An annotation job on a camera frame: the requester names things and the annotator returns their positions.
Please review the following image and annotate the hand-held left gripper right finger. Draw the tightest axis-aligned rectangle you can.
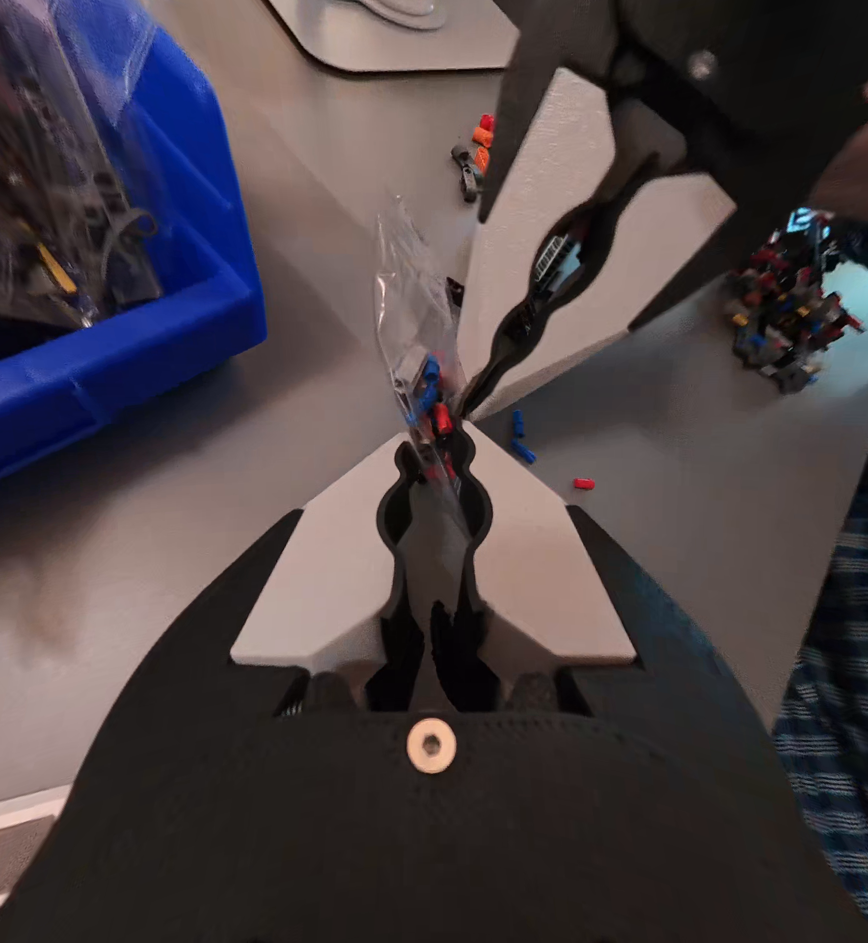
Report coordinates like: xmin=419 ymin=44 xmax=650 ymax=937
xmin=434 ymin=423 xmax=638 ymax=710

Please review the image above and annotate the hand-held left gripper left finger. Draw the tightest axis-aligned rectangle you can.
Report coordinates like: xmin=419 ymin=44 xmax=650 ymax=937
xmin=230 ymin=432 xmax=425 ymax=710

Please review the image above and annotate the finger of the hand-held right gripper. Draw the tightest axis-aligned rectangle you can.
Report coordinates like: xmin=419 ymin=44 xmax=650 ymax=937
xmin=456 ymin=68 xmax=617 ymax=404
xmin=463 ymin=153 xmax=737 ymax=421

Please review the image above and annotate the clear bag of lego pieces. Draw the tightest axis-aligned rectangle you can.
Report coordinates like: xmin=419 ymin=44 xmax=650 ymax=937
xmin=374 ymin=195 xmax=479 ymax=509

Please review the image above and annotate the dark grey lego connector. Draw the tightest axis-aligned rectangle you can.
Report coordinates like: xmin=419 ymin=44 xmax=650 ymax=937
xmin=451 ymin=145 xmax=485 ymax=203

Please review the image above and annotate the partly built lego model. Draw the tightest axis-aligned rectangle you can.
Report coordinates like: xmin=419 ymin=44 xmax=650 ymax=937
xmin=723 ymin=208 xmax=867 ymax=396

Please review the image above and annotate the pile of bagged lego parts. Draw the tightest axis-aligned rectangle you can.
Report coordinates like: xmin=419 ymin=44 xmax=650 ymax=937
xmin=0 ymin=0 xmax=166 ymax=329

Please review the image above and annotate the grey monitor stand base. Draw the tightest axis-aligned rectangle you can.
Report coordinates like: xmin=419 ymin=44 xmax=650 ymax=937
xmin=265 ymin=0 xmax=521 ymax=74

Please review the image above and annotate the blue plastic bin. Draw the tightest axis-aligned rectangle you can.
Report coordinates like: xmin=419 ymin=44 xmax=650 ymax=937
xmin=0 ymin=0 xmax=268 ymax=498

